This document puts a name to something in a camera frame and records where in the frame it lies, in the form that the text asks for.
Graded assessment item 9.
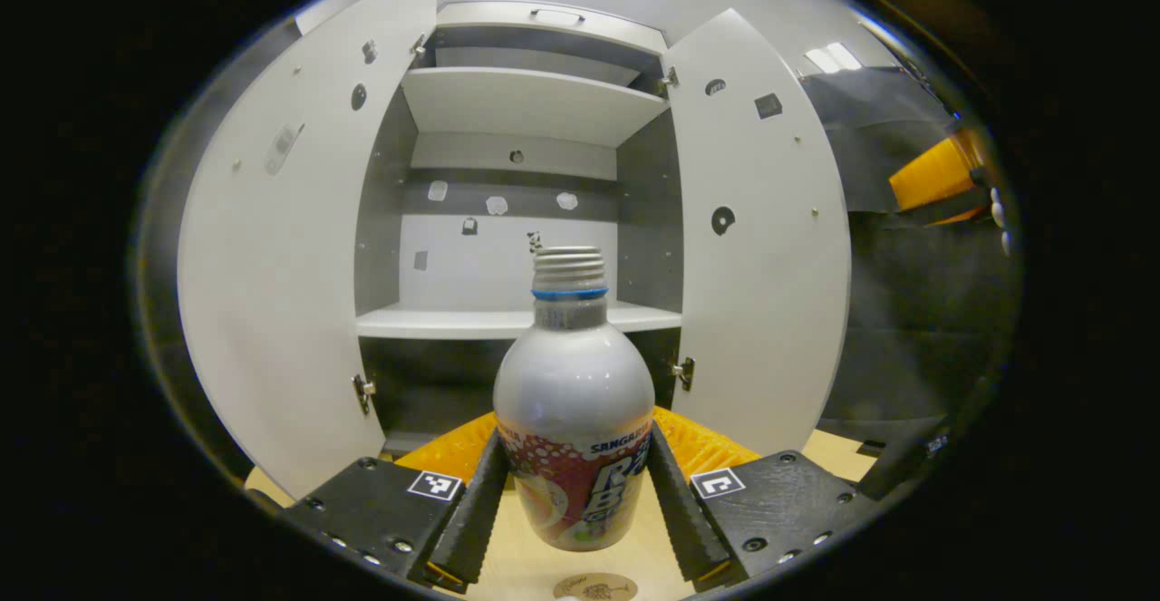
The dark bar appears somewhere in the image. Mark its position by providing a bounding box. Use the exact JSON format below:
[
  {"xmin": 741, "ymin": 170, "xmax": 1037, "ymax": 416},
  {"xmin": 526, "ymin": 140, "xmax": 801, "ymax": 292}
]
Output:
[{"xmin": 856, "ymin": 420, "xmax": 954, "ymax": 502}]

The white cabinet shelf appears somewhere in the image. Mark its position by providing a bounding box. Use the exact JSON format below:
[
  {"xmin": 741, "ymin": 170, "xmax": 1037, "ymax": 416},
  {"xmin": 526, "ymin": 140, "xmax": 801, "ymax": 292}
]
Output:
[
  {"xmin": 433, "ymin": 46, "xmax": 653, "ymax": 85},
  {"xmin": 401, "ymin": 66, "xmax": 670, "ymax": 149},
  {"xmin": 356, "ymin": 302, "xmax": 682, "ymax": 341}
]

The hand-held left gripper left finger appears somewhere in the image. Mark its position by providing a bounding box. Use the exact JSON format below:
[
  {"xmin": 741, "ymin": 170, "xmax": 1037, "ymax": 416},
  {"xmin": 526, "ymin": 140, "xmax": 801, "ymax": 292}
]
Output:
[{"xmin": 279, "ymin": 412, "xmax": 513, "ymax": 595}]

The white cabinet door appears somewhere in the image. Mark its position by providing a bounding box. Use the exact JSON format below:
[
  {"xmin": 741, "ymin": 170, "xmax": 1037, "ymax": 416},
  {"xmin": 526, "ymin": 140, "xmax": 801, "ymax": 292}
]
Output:
[
  {"xmin": 663, "ymin": 7, "xmax": 853, "ymax": 457},
  {"xmin": 177, "ymin": 0, "xmax": 447, "ymax": 500}
]

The white and grey cabinet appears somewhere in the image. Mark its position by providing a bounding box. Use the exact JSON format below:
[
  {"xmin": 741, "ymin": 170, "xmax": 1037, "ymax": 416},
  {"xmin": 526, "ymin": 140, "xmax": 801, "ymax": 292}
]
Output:
[{"xmin": 353, "ymin": 1, "xmax": 685, "ymax": 457}]

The round wooden coaster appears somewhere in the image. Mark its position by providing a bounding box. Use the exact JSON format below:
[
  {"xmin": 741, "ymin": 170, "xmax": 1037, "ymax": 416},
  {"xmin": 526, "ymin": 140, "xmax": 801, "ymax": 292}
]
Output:
[{"xmin": 553, "ymin": 572, "xmax": 640, "ymax": 601}]

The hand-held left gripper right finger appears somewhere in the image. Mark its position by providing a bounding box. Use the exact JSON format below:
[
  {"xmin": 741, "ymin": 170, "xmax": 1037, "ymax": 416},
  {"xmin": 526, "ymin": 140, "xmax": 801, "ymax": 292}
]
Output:
[{"xmin": 646, "ymin": 406, "xmax": 880, "ymax": 595}]

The ceiling light panel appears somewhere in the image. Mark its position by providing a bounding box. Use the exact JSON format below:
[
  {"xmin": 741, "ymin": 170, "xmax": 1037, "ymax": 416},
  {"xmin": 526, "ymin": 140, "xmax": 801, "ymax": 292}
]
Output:
[{"xmin": 805, "ymin": 42, "xmax": 864, "ymax": 74}]

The black backdrop cloth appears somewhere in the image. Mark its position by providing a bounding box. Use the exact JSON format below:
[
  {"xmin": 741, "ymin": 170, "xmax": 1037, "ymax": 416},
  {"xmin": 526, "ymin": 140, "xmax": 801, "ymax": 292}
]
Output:
[{"xmin": 802, "ymin": 66, "xmax": 1011, "ymax": 446}]

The silver bottle with pink label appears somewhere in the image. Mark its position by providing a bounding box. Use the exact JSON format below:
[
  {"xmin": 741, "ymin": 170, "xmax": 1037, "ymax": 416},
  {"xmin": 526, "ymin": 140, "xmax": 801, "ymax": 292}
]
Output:
[{"xmin": 492, "ymin": 246, "xmax": 656, "ymax": 553}]

